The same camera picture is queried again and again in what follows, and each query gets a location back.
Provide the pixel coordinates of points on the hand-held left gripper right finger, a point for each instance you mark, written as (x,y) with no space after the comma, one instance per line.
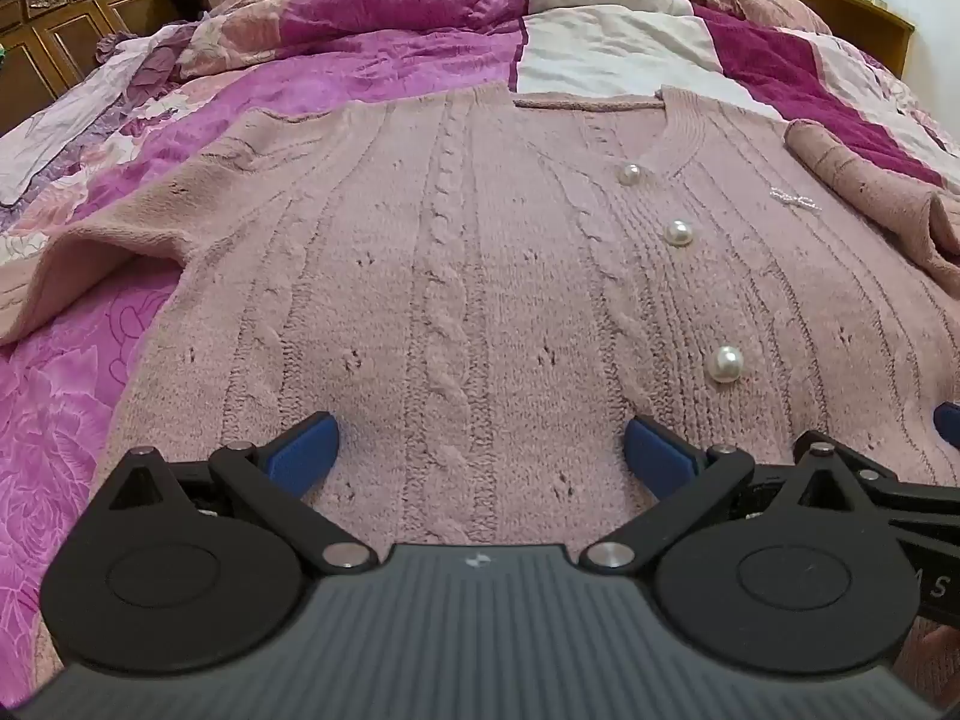
(660,454)

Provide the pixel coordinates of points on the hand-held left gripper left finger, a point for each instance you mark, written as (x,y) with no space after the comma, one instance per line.
(304,451)

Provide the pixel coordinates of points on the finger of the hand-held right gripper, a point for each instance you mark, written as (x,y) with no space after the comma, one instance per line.
(949,421)
(922,502)

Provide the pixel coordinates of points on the pink knit cardigan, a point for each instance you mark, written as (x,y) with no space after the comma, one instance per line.
(480,277)

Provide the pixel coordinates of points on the purple floral bedspread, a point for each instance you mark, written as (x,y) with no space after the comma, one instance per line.
(337,67)

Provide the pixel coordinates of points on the wooden headboard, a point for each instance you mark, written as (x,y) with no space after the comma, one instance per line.
(67,37)

